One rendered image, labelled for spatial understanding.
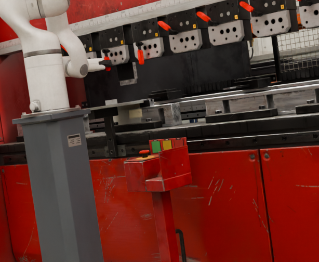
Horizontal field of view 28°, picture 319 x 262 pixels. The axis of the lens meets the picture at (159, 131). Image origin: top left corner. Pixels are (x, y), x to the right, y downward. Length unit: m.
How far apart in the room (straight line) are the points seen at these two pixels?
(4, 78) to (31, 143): 1.53
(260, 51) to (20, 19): 5.29
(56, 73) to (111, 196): 0.99
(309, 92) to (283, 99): 0.11
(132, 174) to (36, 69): 0.65
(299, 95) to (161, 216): 0.68
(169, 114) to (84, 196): 0.82
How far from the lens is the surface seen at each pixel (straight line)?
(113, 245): 2.98
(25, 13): 2.09
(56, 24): 2.66
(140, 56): 2.79
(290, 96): 2.46
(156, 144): 2.59
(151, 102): 2.87
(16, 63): 3.63
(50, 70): 2.05
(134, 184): 2.49
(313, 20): 2.39
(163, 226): 2.51
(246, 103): 2.56
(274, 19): 2.48
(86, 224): 2.08
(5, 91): 3.56
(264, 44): 7.18
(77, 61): 2.65
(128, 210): 2.86
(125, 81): 2.96
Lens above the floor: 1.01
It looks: 3 degrees down
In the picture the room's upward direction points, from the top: 8 degrees counter-clockwise
